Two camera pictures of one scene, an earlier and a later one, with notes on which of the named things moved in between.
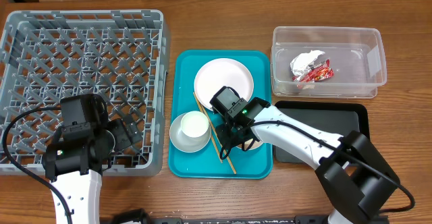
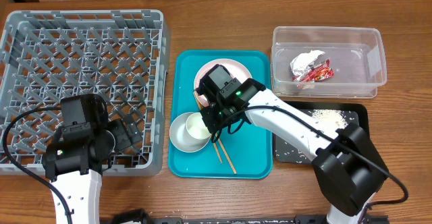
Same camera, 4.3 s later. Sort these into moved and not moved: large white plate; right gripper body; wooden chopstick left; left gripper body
Moved: right gripper body
Not moved: left gripper body; wooden chopstick left; large white plate
